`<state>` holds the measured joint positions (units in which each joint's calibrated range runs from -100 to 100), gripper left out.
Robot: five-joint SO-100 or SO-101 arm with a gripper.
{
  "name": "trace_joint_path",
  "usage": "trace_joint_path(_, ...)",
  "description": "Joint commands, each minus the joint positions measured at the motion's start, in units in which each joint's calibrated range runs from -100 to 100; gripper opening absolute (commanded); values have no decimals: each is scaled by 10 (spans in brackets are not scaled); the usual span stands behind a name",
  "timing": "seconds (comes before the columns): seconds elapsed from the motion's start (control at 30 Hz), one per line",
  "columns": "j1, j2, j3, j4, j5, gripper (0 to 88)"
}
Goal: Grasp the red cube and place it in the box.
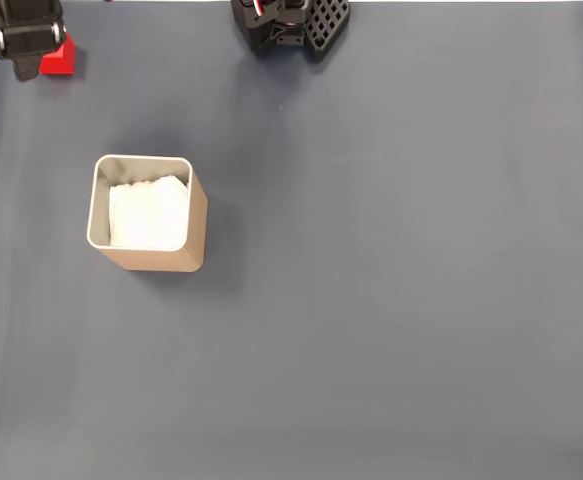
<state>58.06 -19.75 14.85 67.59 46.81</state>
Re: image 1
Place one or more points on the red cube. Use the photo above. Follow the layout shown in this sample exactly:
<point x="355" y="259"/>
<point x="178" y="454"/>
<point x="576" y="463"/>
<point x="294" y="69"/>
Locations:
<point x="61" y="60"/>

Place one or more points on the white tissue paper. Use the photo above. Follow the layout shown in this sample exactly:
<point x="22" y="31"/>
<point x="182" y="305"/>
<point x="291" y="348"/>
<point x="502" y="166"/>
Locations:
<point x="146" y="215"/>

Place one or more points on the tan box with metal interior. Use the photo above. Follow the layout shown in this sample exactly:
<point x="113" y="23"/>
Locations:
<point x="196" y="225"/>

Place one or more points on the blue-grey table mat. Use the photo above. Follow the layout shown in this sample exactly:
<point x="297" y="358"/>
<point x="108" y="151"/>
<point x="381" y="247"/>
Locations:
<point x="371" y="300"/>

